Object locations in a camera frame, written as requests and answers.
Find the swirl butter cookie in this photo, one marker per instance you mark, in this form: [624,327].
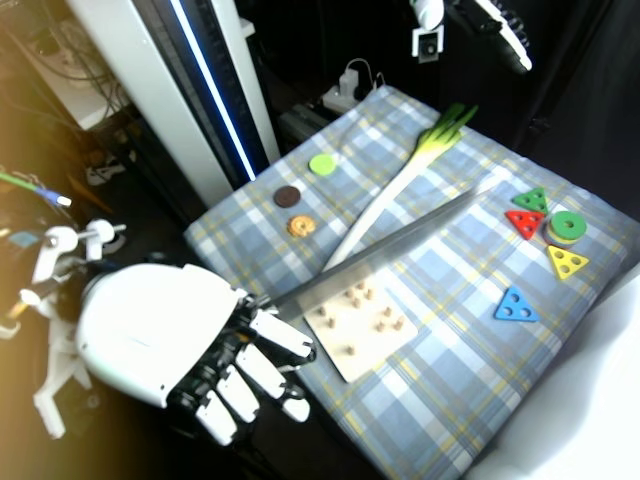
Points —
[301,226]

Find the blue plaid tablecloth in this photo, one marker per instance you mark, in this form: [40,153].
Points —
[450,325]

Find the blue triangle block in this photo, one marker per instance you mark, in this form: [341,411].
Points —
[515,306]

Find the red triangle block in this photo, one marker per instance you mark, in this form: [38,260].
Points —
[529,231]

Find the green sandwich cookie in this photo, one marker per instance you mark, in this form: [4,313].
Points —
[322,165]

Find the brown sandwich cookie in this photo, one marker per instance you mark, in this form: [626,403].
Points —
[287,196]

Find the white column with blue strip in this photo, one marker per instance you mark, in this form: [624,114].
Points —
[150,100]

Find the white power adapter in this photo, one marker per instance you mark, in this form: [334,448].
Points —
[350,80]

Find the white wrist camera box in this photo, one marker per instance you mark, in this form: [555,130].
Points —
[427,47]

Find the white power strip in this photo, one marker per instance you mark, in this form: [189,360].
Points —
[337,97]

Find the yellow triangle block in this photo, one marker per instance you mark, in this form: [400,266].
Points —
[568,263]

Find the wooden peg base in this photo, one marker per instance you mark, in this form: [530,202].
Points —
[370,350]

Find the green triangle block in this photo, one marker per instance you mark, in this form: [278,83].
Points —
[520,201]

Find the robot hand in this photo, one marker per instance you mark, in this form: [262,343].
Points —
[510,35]
[150,325]

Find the long toy leek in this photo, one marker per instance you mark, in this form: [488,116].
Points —
[415,160]

